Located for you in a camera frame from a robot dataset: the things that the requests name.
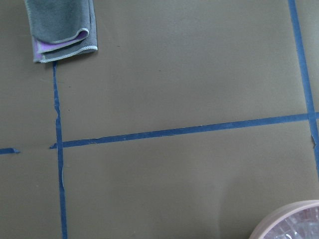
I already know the grey purple folded cloth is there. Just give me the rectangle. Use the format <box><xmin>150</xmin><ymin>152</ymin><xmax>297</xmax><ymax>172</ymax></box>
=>
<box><xmin>24</xmin><ymin>0</ymin><xmax>98</xmax><ymax>63</ymax></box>

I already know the pink bowl of ice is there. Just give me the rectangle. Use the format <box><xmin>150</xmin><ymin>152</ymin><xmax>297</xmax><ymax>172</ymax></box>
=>
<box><xmin>249</xmin><ymin>200</ymin><xmax>319</xmax><ymax>239</ymax></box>

